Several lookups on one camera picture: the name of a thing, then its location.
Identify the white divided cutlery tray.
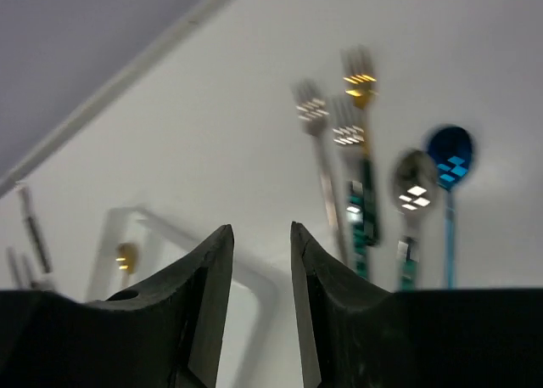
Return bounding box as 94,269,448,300
86,206,277,387

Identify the gold fork black handle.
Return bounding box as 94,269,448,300
341,45,381,246

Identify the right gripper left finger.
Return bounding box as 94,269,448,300
1,225,234,387

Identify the blue metal spoon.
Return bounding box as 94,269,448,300
426,125,474,289

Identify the all silver fork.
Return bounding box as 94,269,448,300
293,79,350,267

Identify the teal handled silver spoon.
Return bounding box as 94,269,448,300
391,149,437,290

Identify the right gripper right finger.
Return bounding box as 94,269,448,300
290,222,542,387

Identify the teal handled silver fork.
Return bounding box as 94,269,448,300
330,95,369,280

